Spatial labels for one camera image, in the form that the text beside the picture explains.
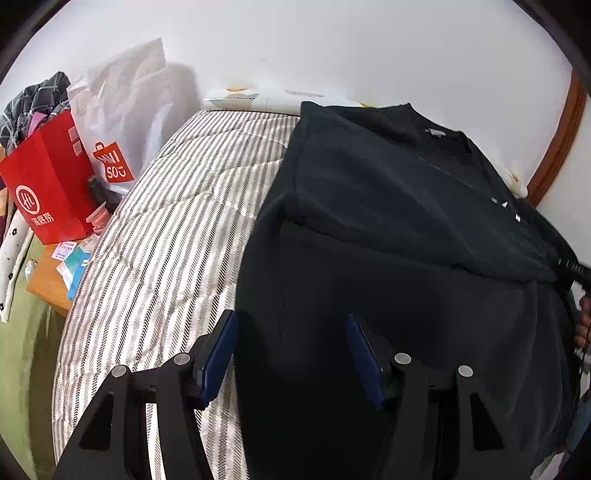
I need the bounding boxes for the black bottle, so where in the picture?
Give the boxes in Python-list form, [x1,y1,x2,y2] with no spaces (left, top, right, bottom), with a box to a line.
[88,175,108,208]

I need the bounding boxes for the pink plastic cup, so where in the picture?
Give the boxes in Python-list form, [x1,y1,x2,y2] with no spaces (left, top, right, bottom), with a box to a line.
[88,208,112,232]

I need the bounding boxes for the wooden nightstand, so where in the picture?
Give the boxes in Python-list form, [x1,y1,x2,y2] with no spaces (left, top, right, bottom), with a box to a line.
[27,233,100,317]

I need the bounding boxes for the blue box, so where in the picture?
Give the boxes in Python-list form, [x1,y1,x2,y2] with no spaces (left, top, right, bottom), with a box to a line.
[67,249,95,301]

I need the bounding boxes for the black sweatshirt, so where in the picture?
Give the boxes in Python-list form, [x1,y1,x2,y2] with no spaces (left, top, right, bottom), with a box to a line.
[235,100,583,480]

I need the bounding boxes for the teal packet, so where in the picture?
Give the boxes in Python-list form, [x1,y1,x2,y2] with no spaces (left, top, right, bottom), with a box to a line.
[56,256,78,288]

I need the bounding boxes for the dark plaid clothing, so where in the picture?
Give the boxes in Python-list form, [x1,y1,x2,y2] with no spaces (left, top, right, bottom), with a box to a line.
[0,71,71,148]

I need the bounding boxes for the white floral cloth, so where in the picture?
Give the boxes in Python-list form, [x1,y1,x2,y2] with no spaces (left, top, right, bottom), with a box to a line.
[0,215,35,324]

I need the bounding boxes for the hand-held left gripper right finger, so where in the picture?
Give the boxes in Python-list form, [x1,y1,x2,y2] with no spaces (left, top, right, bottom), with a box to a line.
[345,312,534,480]

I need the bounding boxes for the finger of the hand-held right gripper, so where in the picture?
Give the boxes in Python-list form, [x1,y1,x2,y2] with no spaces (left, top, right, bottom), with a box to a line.
[555,258,591,289]

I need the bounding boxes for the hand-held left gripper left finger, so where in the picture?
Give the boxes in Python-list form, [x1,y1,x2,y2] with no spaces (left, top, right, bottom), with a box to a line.
[53,309,238,480]

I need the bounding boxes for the person's right hand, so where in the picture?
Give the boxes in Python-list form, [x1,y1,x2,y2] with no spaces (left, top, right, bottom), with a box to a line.
[574,295,591,347]

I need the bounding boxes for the white printed pillow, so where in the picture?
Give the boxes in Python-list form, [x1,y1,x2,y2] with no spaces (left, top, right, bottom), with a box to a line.
[203,87,529,197]

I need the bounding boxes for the white plastic shopping bag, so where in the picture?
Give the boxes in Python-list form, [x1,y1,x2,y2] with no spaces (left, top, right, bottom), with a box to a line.
[67,38,169,185]

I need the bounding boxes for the green blanket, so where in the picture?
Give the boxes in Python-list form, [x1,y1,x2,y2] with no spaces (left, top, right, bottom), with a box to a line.
[0,226,70,480]

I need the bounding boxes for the red paper bag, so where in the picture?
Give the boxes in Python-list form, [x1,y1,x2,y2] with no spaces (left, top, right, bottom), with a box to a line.
[0,110,95,245]

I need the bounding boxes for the striped grey mattress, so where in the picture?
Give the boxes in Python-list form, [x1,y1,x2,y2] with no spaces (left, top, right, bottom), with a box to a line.
[51,110,305,480]

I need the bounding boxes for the brown wooden door frame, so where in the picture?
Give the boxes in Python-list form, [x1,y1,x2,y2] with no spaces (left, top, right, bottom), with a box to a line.
[526,69,587,206]

